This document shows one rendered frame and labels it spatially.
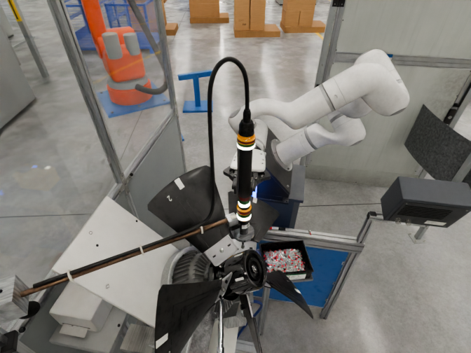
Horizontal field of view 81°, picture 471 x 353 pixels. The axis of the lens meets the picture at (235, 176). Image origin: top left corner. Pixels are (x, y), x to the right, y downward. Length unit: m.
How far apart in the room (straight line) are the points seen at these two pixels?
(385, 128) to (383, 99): 1.87
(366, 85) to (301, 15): 8.06
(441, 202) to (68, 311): 1.42
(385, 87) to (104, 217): 0.91
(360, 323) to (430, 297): 0.60
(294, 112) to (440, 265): 2.20
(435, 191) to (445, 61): 1.55
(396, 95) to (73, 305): 1.29
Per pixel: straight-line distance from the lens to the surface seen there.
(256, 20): 8.25
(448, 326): 2.56
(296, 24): 8.89
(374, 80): 0.89
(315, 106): 0.87
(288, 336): 2.12
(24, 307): 0.85
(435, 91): 2.79
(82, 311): 1.22
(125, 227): 0.95
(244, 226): 0.85
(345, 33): 2.43
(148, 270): 0.96
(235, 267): 0.85
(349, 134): 1.34
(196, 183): 0.84
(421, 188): 1.29
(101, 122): 1.39
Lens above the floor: 1.98
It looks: 41 degrees down
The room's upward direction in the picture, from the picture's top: straight up
